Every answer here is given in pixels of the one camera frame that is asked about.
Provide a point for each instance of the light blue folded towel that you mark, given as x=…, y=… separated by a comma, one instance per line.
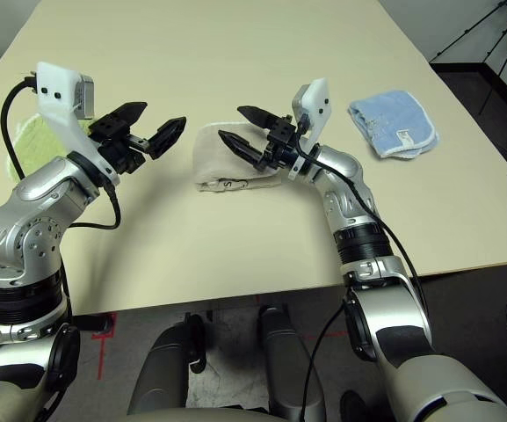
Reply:
x=393, y=118

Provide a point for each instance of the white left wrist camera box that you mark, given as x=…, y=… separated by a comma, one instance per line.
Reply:
x=60, y=92

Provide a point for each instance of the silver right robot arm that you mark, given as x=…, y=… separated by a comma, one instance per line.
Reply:
x=345, y=167

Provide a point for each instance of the green folded towel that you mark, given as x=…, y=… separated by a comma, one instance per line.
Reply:
x=33, y=140

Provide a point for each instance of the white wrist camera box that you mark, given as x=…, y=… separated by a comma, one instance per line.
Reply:
x=319, y=105
x=60, y=92

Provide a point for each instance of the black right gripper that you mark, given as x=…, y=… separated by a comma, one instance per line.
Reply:
x=281, y=145

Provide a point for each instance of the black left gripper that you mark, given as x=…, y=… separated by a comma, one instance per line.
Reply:
x=121, y=154

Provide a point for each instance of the dark grey robot left leg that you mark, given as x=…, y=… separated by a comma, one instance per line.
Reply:
x=165, y=373

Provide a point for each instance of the black tripod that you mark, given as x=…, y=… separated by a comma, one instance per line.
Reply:
x=466, y=31

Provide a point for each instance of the beige towel with white trim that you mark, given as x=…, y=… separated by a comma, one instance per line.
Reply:
x=235, y=176

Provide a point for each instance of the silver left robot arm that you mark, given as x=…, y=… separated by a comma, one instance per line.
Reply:
x=38, y=193

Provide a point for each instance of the beige robot torso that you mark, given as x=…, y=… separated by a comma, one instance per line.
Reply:
x=191, y=416

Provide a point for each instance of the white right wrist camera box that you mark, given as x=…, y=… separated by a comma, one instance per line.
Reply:
x=319, y=105

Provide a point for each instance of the black table foot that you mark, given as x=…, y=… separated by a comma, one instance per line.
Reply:
x=95, y=324

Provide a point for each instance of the dark grey robot right leg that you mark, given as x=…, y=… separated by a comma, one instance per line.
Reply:
x=288, y=365

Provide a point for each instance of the dark grey robot leg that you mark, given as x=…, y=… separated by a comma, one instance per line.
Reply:
x=165, y=373
x=288, y=365

